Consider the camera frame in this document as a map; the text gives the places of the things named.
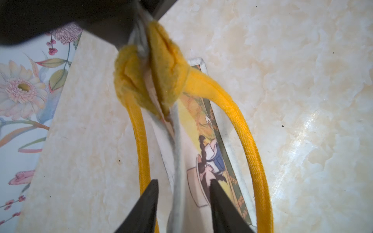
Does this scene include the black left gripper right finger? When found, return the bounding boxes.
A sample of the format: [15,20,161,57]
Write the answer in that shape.
[209,180,254,233]

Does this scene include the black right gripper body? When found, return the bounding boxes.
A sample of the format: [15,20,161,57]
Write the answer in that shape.
[1,1,175,48]

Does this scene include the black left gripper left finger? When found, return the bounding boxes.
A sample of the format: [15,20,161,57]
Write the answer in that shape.
[115,180,159,233]

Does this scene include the white canvas pouch yellow handles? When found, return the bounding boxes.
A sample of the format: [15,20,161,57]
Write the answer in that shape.
[114,19,274,233]

